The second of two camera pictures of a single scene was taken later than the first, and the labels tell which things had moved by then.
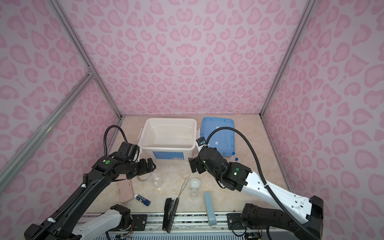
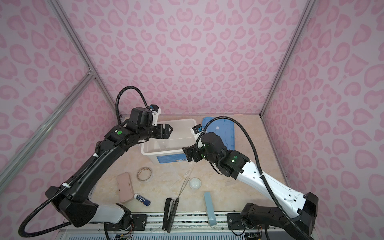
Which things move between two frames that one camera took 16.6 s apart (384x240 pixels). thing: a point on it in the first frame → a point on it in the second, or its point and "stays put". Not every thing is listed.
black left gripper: (151, 166) → (161, 134)
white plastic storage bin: (168, 138) stays put
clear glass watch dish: (195, 183) stays put
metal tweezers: (183, 186) stays put
